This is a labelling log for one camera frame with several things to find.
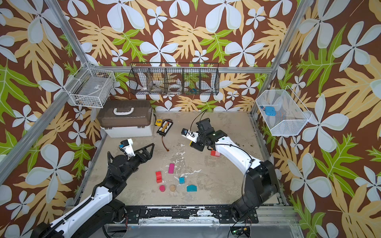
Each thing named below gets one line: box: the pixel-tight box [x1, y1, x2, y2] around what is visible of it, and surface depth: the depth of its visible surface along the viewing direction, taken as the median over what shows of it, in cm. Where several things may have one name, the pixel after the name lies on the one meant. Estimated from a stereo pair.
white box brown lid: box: [96, 100, 154, 138], surface depth 96 cm
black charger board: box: [156, 119, 174, 137], surface depth 110 cm
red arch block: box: [155, 171, 163, 184], surface depth 88 cm
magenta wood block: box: [168, 163, 175, 175], surface depth 93 cm
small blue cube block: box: [179, 177, 186, 184], surface depth 87 cm
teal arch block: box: [186, 184, 198, 192], surface depth 86 cm
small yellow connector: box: [155, 119, 163, 127], surface depth 113 cm
